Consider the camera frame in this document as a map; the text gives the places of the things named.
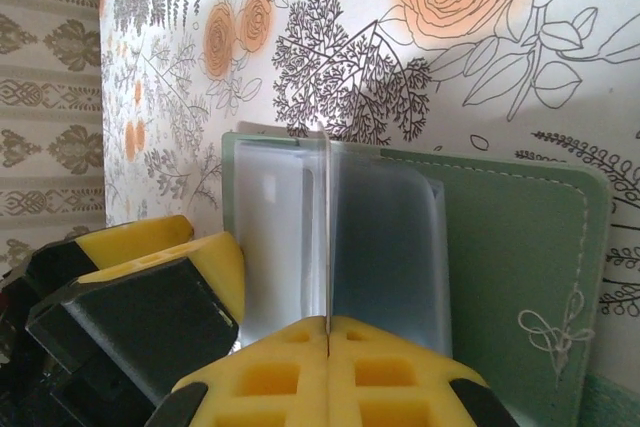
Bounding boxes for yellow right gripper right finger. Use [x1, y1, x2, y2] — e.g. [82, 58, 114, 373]
[327, 315, 522, 427]

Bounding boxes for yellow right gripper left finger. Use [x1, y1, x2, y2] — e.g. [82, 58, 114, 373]
[154, 315, 330, 427]

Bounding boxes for green card holder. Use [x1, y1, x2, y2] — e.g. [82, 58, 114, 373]
[221, 120, 612, 427]

